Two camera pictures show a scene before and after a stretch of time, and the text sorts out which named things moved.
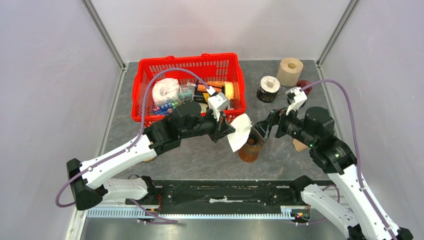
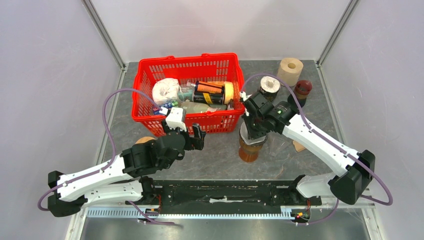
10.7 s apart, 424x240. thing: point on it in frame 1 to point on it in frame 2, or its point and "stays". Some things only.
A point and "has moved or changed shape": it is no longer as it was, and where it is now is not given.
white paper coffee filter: [242, 125] has moved or changed shape
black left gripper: [226, 129] to [196, 142]
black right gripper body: [289, 124] to [255, 127]
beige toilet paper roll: [289, 71] stays
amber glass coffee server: [249, 153] stays
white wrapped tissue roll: [167, 90] stays
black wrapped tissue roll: [267, 91] stays
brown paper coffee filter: [298, 145] stays
